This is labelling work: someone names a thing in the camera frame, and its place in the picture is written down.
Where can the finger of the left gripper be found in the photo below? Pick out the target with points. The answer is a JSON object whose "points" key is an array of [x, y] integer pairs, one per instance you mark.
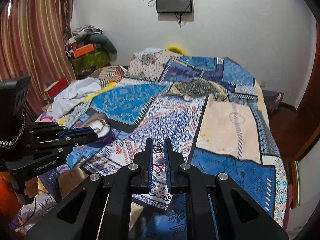
{"points": [[77, 132], [73, 142]]}

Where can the patchwork patterned bedspread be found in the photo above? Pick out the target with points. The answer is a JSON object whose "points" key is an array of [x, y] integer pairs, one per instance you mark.
{"points": [[213, 112]]}

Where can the small dark wall monitor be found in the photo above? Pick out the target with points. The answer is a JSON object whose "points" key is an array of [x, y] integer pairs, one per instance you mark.
{"points": [[174, 6]]}

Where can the wooden door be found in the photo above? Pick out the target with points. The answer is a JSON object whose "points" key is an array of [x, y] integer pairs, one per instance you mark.
{"points": [[296, 131]]}

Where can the pile of clothes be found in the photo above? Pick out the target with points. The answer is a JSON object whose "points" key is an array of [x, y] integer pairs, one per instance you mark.
{"points": [[89, 34]]}

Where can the green patterned storage box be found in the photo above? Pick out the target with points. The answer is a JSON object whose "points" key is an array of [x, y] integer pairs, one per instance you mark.
{"points": [[88, 63]]}

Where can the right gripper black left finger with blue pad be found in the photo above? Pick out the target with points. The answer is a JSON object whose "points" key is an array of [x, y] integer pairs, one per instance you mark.
{"points": [[99, 207]]}

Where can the dark bag on floor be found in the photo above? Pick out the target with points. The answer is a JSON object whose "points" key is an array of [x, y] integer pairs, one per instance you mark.
{"points": [[272, 100]]}

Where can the orange box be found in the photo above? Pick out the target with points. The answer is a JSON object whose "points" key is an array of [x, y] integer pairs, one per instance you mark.
{"points": [[83, 50]]}

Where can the red striped curtain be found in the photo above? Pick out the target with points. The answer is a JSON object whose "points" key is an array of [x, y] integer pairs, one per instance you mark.
{"points": [[33, 37]]}

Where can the white cloth on bed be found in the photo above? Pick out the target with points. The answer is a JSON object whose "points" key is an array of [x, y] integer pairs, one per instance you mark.
{"points": [[73, 95]]}

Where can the striped pillow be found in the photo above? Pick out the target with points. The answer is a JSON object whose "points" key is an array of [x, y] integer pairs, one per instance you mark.
{"points": [[111, 74]]}

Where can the red white box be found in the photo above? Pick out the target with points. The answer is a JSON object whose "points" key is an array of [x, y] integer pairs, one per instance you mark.
{"points": [[55, 88]]}

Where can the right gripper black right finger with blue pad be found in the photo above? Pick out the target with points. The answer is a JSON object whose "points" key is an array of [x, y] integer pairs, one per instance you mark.
{"points": [[216, 206]]}

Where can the purple heart jewelry box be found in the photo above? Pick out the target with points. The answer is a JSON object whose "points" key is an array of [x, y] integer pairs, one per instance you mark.
{"points": [[104, 133]]}

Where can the yellow round object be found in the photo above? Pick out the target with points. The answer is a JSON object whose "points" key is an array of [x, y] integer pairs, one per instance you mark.
{"points": [[175, 48]]}

